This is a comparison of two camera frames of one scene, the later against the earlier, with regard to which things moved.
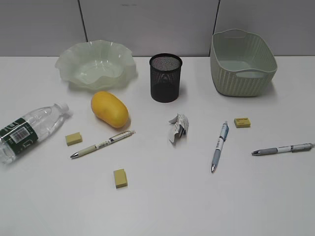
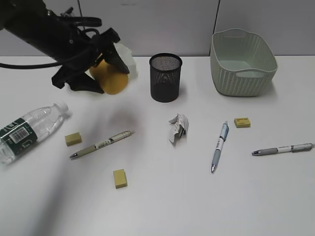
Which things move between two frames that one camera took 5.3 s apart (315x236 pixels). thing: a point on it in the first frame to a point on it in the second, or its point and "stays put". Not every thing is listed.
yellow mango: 109,109 to 112,80
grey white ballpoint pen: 293,148 stays put
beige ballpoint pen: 115,139 stays put
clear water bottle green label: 40,123 stays put
